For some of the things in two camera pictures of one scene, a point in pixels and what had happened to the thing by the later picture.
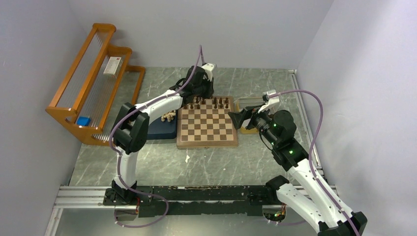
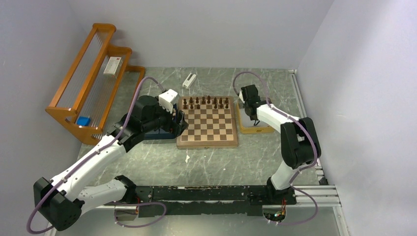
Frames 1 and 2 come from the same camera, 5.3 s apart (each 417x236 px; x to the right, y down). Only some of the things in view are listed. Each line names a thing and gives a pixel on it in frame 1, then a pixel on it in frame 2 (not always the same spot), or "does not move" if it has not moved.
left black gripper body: (204, 91) -> (171, 126)
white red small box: (113, 66) does not move
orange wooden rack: (99, 84) does not move
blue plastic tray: (158, 130) does not move
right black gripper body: (252, 113) -> (245, 106)
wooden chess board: (204, 122) does not move
